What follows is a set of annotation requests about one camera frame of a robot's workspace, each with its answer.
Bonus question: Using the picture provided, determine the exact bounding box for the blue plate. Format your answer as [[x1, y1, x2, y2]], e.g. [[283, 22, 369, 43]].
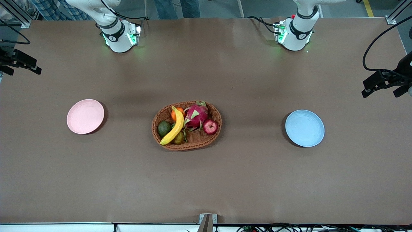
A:
[[285, 110, 325, 148]]

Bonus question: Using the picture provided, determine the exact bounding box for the orange mandarin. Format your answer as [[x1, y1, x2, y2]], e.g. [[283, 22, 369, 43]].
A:
[[171, 107, 185, 122]]

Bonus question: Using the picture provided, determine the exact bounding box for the person in plaid shirt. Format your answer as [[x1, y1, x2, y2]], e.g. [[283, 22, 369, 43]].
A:
[[31, 0, 93, 21]]

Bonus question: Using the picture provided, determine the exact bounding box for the person in blue jeans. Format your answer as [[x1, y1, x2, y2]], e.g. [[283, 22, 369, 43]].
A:
[[153, 0, 201, 19]]

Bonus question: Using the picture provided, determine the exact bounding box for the aluminium frame post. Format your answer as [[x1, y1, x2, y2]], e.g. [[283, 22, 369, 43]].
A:
[[386, 0, 412, 25], [0, 0, 31, 29]]

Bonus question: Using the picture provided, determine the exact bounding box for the yellow banana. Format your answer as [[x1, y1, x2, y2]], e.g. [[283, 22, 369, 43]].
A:
[[160, 106, 185, 146]]

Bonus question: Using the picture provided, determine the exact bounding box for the brown wicker basket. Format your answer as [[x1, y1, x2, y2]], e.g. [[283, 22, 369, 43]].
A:
[[152, 101, 222, 151]]

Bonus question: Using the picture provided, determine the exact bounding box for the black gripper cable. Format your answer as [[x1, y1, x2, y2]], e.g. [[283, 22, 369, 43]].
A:
[[0, 19, 31, 45], [362, 24, 412, 76]]

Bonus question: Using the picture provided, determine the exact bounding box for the bundle of black cables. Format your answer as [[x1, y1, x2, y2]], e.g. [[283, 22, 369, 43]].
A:
[[236, 223, 412, 232]]

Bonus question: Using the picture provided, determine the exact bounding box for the pink dragon fruit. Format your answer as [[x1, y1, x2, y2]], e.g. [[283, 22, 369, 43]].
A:
[[182, 101, 210, 134]]

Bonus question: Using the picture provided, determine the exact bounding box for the red apple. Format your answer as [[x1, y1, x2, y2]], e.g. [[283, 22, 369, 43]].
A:
[[203, 119, 219, 135]]

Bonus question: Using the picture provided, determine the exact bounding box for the green avocado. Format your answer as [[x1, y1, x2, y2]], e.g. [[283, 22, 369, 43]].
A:
[[157, 121, 173, 139]]

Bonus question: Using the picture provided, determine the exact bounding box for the yellow-green pear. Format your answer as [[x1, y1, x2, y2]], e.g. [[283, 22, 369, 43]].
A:
[[172, 130, 185, 145]]

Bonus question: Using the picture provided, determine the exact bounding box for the black arm base cable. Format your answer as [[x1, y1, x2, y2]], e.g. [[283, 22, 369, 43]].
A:
[[246, 16, 281, 35], [99, 0, 150, 21]]

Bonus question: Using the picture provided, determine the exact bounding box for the metal table edge bracket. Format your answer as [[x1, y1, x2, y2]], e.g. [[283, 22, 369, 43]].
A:
[[199, 214, 218, 232]]

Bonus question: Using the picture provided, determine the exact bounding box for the pink plate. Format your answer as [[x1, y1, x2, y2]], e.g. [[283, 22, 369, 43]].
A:
[[67, 99, 105, 134]]

